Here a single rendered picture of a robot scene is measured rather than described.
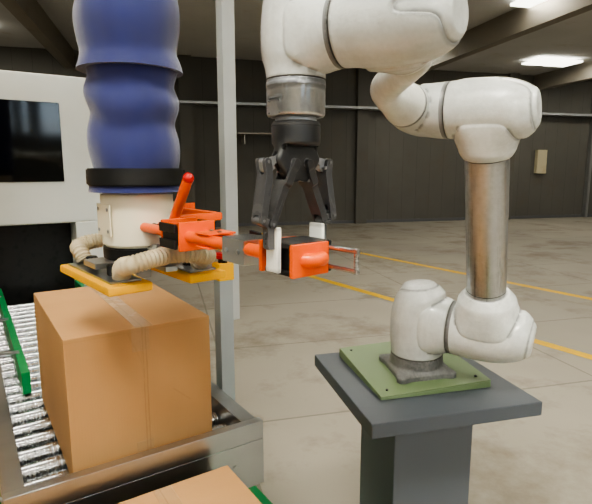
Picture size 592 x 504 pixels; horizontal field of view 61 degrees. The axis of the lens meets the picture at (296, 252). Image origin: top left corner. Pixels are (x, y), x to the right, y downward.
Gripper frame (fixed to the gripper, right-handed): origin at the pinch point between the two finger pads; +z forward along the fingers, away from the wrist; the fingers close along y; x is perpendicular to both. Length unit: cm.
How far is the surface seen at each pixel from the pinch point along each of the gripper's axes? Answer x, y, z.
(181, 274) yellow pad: -46.8, -3.5, 11.6
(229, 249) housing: -13.8, 3.7, 0.9
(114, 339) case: -69, 5, 32
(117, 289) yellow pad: -42.3, 13.5, 11.9
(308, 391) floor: -164, -146, 125
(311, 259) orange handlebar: 6.0, 2.0, 0.2
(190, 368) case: -67, -15, 45
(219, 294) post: -112, -53, 37
